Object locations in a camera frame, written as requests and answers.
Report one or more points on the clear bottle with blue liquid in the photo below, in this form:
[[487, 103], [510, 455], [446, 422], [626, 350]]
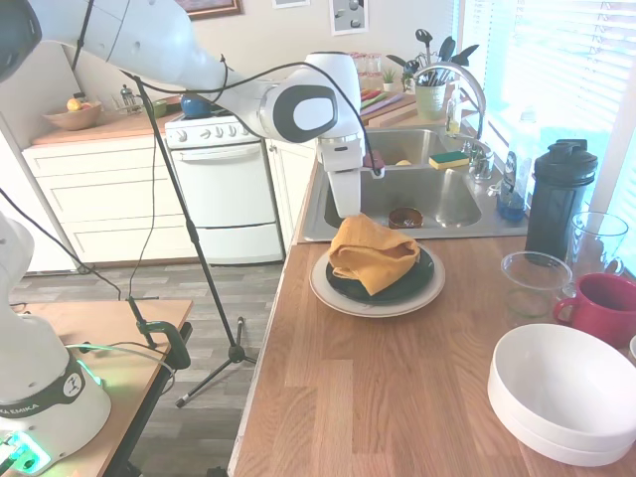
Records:
[[512, 199]]

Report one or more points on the blue kettle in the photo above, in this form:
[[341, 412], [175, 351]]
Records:
[[195, 107]]

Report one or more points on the black stand with green clamp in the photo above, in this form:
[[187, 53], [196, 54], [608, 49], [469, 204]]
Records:
[[171, 343]]

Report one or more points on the clear soap bottle yellow liquid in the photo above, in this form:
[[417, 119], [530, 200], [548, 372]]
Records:
[[452, 119]]

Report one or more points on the white window blinds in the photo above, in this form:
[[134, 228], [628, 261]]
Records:
[[556, 49]]

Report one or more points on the brown framed picture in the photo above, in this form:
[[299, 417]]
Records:
[[213, 7]]

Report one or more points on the wooden cutting board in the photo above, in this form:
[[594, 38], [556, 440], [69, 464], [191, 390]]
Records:
[[397, 107]]

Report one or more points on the glass jars with red pattern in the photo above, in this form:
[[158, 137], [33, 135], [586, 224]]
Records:
[[370, 67]]

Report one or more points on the white plate with tan rim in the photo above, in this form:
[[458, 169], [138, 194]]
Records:
[[377, 309]]

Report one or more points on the yellow green sponge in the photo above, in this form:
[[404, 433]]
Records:
[[448, 160]]

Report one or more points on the white drawer cabinet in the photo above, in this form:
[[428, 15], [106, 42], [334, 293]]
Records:
[[99, 199]]

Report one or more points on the small white wall picture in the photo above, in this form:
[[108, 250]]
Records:
[[290, 3]]

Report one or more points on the yellow terry cloth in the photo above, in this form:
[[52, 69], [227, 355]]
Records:
[[372, 248]]

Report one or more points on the white bowl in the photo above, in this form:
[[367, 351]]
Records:
[[546, 449], [561, 387]]

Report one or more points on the black shaker bottle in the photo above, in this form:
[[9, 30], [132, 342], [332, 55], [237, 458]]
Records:
[[559, 199]]

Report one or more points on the glass french press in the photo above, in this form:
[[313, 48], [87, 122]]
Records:
[[130, 102]]

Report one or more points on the brown bowl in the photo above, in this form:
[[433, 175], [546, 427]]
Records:
[[405, 218]]

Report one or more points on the clear glass measuring bowl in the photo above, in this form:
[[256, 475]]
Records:
[[531, 293]]

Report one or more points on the yellow item in sink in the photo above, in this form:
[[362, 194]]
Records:
[[403, 162]]

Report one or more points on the chrome kitchen faucet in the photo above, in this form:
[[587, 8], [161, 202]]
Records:
[[479, 99]]

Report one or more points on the tall clear glass cup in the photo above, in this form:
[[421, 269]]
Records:
[[596, 243]]

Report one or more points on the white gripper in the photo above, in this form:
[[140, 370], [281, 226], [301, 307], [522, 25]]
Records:
[[340, 153]]

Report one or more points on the red mug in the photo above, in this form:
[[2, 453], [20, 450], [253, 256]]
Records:
[[603, 310]]

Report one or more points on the stainless steel double sink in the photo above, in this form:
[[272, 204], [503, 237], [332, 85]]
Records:
[[447, 199]]

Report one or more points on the white narrow cabinet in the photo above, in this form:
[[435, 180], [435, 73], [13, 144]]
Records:
[[293, 189]]

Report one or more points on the small potted plant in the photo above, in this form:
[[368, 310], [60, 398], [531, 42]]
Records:
[[389, 79]]

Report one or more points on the green pot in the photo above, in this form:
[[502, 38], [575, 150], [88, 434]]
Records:
[[159, 108]]

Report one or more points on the yellow red apple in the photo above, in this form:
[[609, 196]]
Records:
[[74, 104]]

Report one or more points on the black slotted spoon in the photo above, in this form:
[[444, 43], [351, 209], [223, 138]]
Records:
[[423, 36]]

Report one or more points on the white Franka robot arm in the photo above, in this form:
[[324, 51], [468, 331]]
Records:
[[149, 40]]

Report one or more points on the black plate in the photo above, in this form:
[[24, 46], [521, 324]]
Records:
[[420, 278]]

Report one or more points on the small wooden robot table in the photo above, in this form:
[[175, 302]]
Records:
[[134, 318]]

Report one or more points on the pale green utensil holder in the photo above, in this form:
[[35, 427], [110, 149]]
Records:
[[430, 102]]

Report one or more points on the colourful knives set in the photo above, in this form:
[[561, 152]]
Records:
[[377, 97]]

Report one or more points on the white poster with grey shapes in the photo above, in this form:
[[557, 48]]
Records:
[[349, 17]]

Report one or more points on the black tripod stand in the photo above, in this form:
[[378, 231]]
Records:
[[200, 253]]

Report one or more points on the wooden fruit bowl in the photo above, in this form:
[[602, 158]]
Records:
[[74, 119]]

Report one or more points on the black spatula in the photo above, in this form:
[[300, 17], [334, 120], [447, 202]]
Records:
[[446, 47]]

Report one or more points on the white oven stove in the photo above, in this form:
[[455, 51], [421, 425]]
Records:
[[223, 189]]

